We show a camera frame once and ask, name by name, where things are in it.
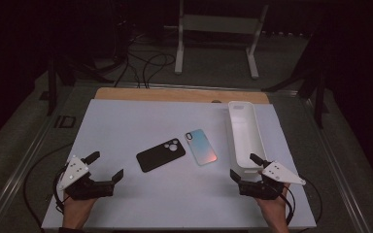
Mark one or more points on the person's right hand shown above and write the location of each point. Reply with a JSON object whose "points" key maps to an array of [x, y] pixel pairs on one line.
{"points": [[275, 208]]}

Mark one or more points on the white metal stand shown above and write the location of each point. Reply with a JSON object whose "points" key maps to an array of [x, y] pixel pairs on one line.
{"points": [[220, 24]]}

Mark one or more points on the white table board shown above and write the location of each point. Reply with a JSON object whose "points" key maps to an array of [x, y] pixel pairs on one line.
{"points": [[162, 197]]}

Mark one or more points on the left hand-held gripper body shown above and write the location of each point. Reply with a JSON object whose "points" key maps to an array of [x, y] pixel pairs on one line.
{"points": [[77, 187]]}

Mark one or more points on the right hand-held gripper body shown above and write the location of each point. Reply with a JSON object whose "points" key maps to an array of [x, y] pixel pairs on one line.
{"points": [[262, 190]]}

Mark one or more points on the black phone case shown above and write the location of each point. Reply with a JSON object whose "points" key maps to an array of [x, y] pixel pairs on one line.
{"points": [[157, 158]]}

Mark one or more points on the black stand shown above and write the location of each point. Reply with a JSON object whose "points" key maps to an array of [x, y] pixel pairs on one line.
{"points": [[52, 84], [319, 97]]}

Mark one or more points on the blue pink gradient phone case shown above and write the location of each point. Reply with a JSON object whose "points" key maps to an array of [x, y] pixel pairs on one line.
{"points": [[202, 149]]}

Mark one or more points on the long white plastic bin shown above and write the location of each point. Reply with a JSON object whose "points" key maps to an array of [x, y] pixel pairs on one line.
{"points": [[246, 136]]}

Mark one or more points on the metal floor rail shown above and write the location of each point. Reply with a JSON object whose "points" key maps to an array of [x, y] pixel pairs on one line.
{"points": [[19, 171], [340, 181], [187, 86]]}

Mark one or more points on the person's left hand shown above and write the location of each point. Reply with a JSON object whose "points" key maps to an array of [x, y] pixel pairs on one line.
{"points": [[77, 210]]}

